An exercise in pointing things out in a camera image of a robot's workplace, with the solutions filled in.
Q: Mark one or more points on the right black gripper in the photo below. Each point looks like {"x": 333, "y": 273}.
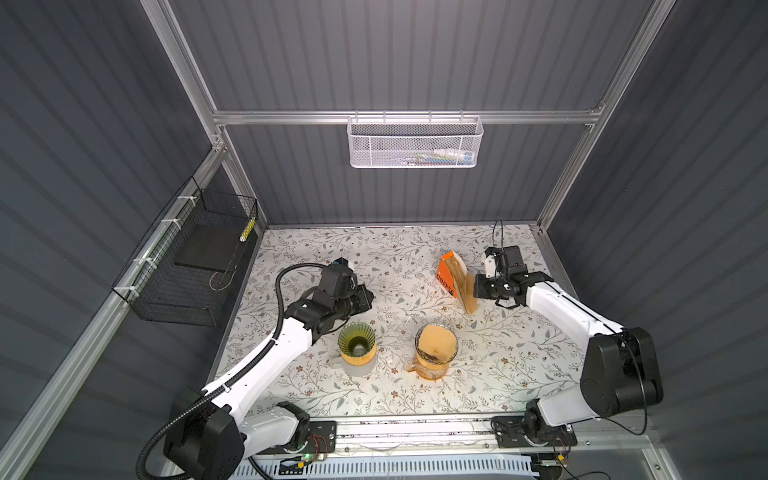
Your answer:
{"x": 479, "y": 286}

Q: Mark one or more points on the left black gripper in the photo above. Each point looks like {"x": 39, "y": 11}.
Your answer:
{"x": 364, "y": 302}

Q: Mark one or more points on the brown paper coffee filters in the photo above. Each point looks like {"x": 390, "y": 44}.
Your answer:
{"x": 458, "y": 269}

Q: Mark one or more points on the green glass dripper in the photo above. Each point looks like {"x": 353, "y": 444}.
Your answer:
{"x": 356, "y": 339}

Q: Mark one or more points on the orange coffee filter box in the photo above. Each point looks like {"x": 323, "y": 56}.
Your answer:
{"x": 444, "y": 275}

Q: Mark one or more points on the clear frosted glass carafe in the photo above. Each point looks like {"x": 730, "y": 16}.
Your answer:
{"x": 354, "y": 370}

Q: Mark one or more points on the wooden dripper ring stand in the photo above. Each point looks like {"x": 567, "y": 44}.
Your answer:
{"x": 433, "y": 363}

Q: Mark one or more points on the orange glass carafe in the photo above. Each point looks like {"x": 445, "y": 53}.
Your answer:
{"x": 411, "y": 368}

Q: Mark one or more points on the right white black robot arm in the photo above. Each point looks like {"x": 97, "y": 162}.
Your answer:
{"x": 620, "y": 372}

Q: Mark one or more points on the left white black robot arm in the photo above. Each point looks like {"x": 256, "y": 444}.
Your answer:
{"x": 235, "y": 393}

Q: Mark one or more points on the pens in white basket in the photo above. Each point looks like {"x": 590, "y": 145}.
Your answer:
{"x": 447, "y": 156}

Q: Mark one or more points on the yellow marker in black basket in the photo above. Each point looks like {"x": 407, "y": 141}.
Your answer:
{"x": 247, "y": 230}

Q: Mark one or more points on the black pad in side basket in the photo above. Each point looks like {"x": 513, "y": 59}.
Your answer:
{"x": 211, "y": 248}

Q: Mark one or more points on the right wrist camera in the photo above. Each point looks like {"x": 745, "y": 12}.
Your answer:
{"x": 490, "y": 262}

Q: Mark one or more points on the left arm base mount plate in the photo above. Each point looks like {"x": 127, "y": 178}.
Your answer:
{"x": 314, "y": 436}

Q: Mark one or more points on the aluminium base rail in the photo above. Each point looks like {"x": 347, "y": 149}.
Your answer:
{"x": 414, "y": 432}

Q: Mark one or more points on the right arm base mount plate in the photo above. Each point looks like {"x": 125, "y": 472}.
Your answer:
{"x": 518, "y": 431}

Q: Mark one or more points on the white wire wall basket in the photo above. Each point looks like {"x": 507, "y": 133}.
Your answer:
{"x": 378, "y": 142}

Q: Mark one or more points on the black wire side basket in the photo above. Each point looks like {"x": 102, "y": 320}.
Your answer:
{"x": 189, "y": 269}

